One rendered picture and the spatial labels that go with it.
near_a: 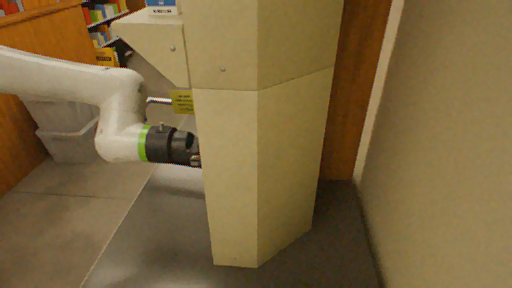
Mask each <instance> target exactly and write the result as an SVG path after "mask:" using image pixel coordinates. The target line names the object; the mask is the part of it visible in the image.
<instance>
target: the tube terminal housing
mask: <svg viewBox="0 0 512 288"><path fill-rule="evenodd" d="M343 3H344V0H181V6H182V13H183V19H184V26H185V39H186V46H187V52H188V59H189V65H190V78H191V84H192V92H193V99H194V111H195V118H196V124H197V131H198V140H199V150H200V156H201V162H202V175H203V181H204V189H205V195H206V208H207V214H208V221H209V233H210V240H211V246H212V253H213V264H214V265H222V266H241V267H251V268H258V267H259V266H261V265H262V264H263V263H265V261H268V260H269V259H270V258H271V257H273V256H274V255H276V254H277V253H279V252H280V251H281V250H282V249H284V248H285V247H286V246H288V245H290V244H291V243H292V242H293V241H296V239H297V238H299V237H300V236H302V235H303V234H304V233H306V232H308V230H310V229H311V227H312V216H313V210H314V205H315V193H316V188H317V182H318V177H319V166H320V160H321V154H322V149H323V138H324V132H325V127H326V121H327V110H328V104H329V99H330V94H331V88H332V77H333V71H334V64H335V59H336V54H337V42H338V37H339V31H340V26H341V20H342V9H343Z"/></svg>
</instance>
